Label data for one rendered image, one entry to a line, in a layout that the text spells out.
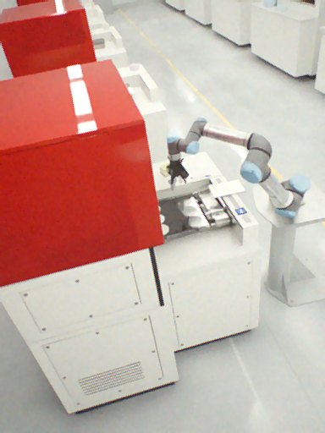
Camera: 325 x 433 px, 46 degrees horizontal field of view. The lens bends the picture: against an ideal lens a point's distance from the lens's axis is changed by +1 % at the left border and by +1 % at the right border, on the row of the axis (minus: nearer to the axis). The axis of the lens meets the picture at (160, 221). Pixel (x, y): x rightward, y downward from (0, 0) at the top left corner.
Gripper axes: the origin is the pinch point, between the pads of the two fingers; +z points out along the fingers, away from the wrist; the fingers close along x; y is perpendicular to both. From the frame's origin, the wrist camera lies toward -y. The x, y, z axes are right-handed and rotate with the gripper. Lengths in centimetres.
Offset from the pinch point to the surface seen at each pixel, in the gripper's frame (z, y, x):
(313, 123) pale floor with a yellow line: 111, 101, -302
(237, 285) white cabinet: 45, -53, 5
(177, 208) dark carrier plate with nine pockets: 13.4, -1.9, 5.3
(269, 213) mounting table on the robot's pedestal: 21, -41, -37
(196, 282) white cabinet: 33, -43, 27
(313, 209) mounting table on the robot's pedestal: 21, -57, -58
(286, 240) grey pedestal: 48, -47, -49
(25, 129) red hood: -80, -21, 82
